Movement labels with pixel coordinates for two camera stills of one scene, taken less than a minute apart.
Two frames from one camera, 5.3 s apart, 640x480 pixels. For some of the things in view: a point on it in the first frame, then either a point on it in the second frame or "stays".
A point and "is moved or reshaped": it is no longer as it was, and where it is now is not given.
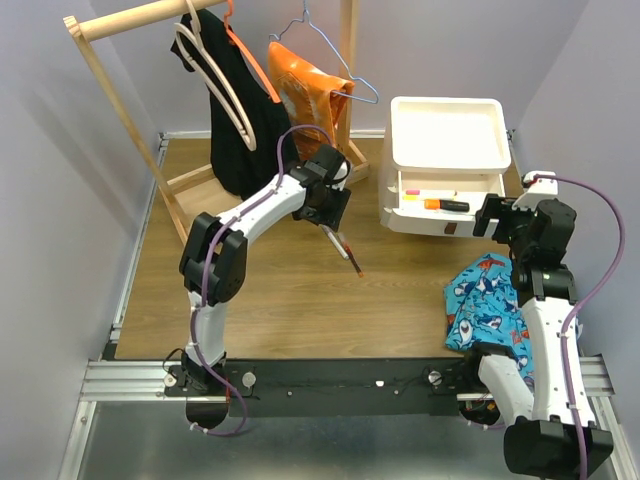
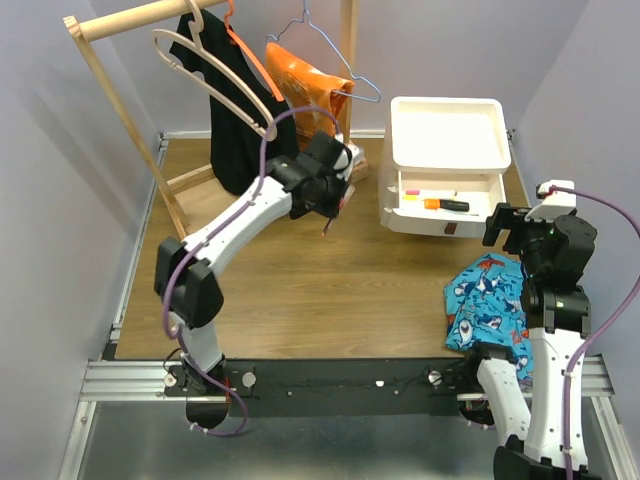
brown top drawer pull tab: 450,228 stays
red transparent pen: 354,260 is moved or reshaped
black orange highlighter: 446,205 stays
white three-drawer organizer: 440,155 stays
